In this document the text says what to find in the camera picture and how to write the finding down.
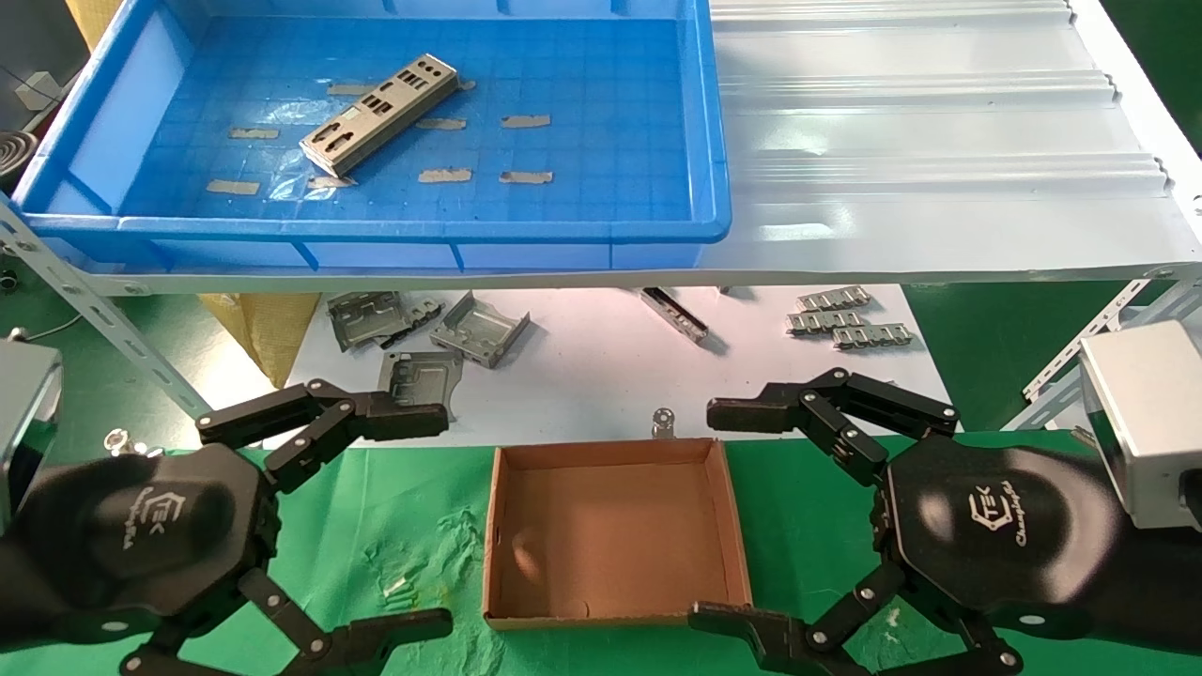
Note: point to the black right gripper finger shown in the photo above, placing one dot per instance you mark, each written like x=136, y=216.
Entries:
x=751, y=413
x=751, y=629

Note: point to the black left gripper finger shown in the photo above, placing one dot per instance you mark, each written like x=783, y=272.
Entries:
x=376, y=638
x=394, y=421

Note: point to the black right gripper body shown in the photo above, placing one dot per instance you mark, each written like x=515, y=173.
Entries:
x=1005, y=535

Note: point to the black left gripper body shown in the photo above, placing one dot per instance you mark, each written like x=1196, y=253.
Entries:
x=141, y=535

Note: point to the silver perforated metal plate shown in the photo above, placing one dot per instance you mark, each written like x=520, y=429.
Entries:
x=402, y=129
x=376, y=108

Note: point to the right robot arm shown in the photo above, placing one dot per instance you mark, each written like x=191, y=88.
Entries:
x=1164, y=582

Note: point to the shallow brown cardboard box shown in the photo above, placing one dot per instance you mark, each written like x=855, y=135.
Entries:
x=610, y=535

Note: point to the blue plastic tray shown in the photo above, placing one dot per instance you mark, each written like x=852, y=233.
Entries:
x=610, y=141

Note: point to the small white box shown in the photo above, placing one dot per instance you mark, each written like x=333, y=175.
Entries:
x=38, y=89

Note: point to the tan cardboard sheet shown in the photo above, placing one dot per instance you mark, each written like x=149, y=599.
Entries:
x=94, y=19

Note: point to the small silver metal scrap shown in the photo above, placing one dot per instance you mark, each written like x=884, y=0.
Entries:
x=396, y=588

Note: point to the large silver binder clip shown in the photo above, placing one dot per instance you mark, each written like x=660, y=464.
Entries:
x=143, y=449

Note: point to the small silver binder clip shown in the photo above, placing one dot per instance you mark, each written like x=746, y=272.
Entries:
x=664, y=430

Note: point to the green table cloth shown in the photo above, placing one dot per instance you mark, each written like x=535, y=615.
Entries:
x=404, y=526

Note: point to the grey toothed metal strip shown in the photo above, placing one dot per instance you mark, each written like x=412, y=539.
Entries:
x=826, y=322
x=873, y=336
x=834, y=299

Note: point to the yellow woven bag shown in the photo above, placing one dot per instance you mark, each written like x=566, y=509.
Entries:
x=268, y=329

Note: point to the white board sheet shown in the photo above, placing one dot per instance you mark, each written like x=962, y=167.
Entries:
x=582, y=376

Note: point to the slotted white shelf brace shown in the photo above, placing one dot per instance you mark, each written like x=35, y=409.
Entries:
x=1089, y=347

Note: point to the white metal shelf panel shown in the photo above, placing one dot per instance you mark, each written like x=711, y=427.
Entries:
x=939, y=188

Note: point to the grey spiral coil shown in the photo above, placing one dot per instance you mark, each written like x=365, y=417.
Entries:
x=14, y=155

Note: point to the grey flat slotted metal bracket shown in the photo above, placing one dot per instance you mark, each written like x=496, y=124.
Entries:
x=423, y=371

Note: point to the grey folded sheet-metal bracket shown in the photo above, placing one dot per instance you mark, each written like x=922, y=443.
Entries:
x=362, y=319

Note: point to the grey U-shaped metal bracket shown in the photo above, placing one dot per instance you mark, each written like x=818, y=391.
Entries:
x=479, y=330

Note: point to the long narrow metal bracket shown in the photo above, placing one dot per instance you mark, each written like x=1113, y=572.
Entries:
x=674, y=314

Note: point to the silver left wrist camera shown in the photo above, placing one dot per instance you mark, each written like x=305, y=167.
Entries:
x=23, y=413

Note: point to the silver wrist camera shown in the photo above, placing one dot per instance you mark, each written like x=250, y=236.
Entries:
x=23, y=413
x=1146, y=422

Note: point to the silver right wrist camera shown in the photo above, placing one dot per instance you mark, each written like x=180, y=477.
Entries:
x=1146, y=422

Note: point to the slotted white shelf post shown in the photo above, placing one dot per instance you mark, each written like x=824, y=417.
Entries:
x=103, y=314

